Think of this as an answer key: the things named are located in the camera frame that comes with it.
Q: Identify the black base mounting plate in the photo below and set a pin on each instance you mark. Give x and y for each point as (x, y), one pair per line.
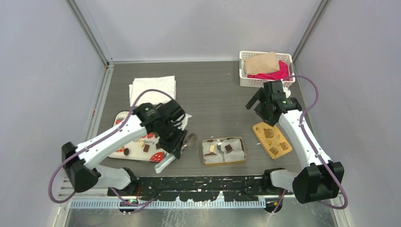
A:
(196, 188)

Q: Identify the white square chocolate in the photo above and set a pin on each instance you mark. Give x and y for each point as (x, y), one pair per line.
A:
(141, 144)

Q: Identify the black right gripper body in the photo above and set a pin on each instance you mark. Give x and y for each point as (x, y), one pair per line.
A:
(262, 109)

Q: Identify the white folded towel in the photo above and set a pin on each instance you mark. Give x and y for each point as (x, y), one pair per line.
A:
(166, 84)

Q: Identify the white paper liner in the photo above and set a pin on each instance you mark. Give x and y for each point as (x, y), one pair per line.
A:
(235, 155)

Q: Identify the gold tin box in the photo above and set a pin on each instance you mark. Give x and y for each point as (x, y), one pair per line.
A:
(223, 151)

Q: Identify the dark square chocolate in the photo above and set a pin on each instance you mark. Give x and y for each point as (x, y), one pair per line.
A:
(228, 148)

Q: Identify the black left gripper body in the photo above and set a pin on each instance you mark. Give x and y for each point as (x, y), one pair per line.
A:
(171, 136)

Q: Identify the beige cloth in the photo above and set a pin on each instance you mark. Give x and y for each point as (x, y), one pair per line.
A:
(262, 63)

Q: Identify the pink red cloth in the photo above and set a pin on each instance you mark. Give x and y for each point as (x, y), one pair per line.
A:
(281, 74)

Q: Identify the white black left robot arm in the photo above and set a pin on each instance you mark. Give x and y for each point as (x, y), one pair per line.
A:
(81, 162)

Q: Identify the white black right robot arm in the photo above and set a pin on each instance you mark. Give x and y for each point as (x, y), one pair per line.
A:
(320, 177)

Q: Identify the gold bear print lid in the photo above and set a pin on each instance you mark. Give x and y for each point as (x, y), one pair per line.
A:
(272, 140)

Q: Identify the brown square chocolate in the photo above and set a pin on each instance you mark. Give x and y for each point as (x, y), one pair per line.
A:
(146, 148)

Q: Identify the white strawberry print tray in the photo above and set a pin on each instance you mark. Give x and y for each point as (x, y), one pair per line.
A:
(155, 153)

